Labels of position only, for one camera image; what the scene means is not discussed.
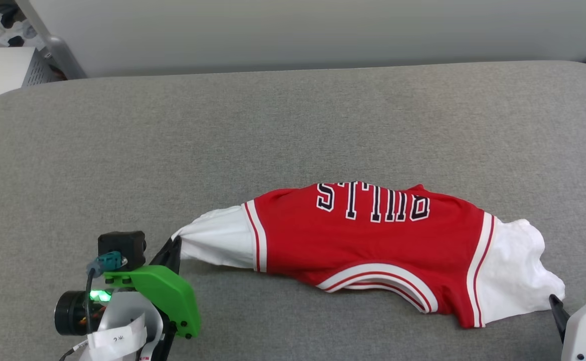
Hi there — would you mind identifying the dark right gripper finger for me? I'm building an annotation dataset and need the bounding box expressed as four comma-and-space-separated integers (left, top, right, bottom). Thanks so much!
549, 294, 570, 344

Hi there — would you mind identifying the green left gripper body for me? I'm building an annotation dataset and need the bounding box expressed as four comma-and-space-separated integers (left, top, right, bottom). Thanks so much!
105, 265, 202, 339

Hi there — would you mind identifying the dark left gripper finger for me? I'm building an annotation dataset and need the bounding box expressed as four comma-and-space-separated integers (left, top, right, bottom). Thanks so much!
150, 236, 182, 275

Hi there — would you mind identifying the red and white basketball jersey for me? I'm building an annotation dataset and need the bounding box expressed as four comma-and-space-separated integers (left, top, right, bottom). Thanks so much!
172, 180, 566, 329

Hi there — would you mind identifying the white paper label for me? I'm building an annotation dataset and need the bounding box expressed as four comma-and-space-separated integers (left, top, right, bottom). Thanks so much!
86, 325, 148, 352

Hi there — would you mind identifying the white metal case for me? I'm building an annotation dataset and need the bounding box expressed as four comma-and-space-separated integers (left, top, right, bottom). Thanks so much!
0, 47, 59, 120

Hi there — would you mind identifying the left teal plug black cable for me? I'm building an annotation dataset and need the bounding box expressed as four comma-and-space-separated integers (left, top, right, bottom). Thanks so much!
85, 251, 128, 335

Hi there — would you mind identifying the grey partition post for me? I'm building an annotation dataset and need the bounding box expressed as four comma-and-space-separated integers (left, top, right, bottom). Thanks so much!
15, 0, 88, 80

